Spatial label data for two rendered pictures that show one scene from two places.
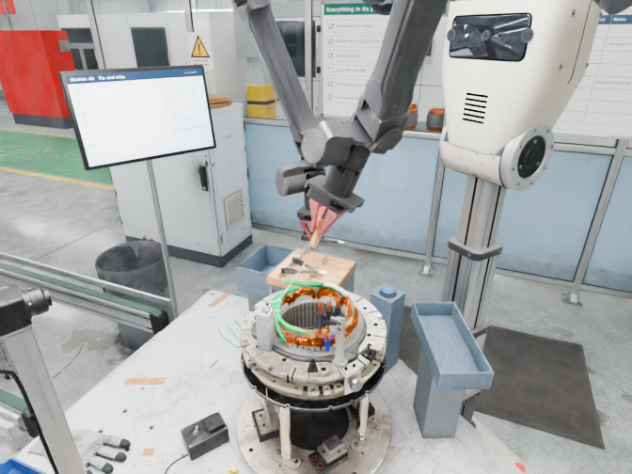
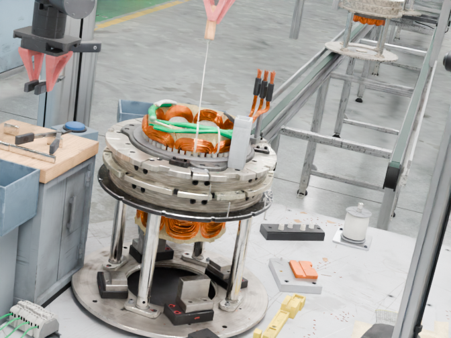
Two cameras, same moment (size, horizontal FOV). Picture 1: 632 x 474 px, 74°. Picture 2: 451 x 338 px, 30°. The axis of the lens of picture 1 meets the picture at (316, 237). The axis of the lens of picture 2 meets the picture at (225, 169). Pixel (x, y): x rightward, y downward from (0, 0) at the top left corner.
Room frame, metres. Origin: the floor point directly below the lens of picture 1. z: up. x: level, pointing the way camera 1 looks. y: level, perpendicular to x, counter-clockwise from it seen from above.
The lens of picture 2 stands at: (0.94, 1.48, 1.58)
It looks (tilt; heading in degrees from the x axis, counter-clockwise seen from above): 19 degrees down; 260
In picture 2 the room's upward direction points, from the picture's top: 9 degrees clockwise
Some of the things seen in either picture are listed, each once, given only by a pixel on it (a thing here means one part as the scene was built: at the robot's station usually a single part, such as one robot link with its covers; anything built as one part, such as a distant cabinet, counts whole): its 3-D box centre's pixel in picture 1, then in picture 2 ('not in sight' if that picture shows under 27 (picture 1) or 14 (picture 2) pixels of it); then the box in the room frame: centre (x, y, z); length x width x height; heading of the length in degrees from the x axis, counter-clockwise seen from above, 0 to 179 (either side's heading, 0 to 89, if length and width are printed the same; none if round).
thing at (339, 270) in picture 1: (312, 272); (27, 149); (1.04, 0.01, 1.05); 0.20 x 0.19 x 0.02; 65
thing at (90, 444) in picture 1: (80, 446); not in sight; (0.67, 0.56, 0.79); 0.24 x 0.12 x 0.02; 67
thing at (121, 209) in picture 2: not in sight; (119, 218); (0.86, -0.06, 0.91); 0.02 x 0.02 x 0.21
